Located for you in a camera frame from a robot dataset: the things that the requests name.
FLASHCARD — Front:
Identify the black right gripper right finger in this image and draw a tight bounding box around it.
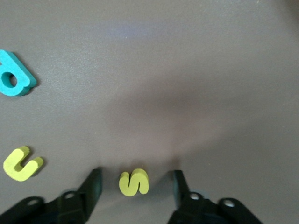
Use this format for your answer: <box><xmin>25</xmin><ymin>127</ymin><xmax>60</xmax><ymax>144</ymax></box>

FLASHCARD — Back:
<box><xmin>168</xmin><ymin>169</ymin><xmax>263</xmax><ymax>224</ymax></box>

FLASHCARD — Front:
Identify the yellow letter u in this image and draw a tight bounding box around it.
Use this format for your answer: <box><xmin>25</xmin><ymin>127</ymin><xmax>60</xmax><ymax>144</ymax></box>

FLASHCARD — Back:
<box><xmin>2</xmin><ymin>146</ymin><xmax>44</xmax><ymax>182</ymax></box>

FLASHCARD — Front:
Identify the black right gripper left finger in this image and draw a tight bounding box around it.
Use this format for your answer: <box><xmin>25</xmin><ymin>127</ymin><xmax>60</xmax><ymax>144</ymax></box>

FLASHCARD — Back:
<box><xmin>0</xmin><ymin>168</ymin><xmax>103</xmax><ymax>224</ymax></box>

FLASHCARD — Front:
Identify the teal letter p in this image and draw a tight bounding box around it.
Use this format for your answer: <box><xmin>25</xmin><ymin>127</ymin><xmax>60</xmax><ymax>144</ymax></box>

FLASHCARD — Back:
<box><xmin>0</xmin><ymin>49</ymin><xmax>37</xmax><ymax>97</ymax></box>

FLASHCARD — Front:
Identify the yellow letter s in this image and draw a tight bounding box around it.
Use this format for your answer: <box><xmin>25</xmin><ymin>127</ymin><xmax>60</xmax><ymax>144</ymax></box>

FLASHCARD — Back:
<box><xmin>119</xmin><ymin>168</ymin><xmax>150</xmax><ymax>197</ymax></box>

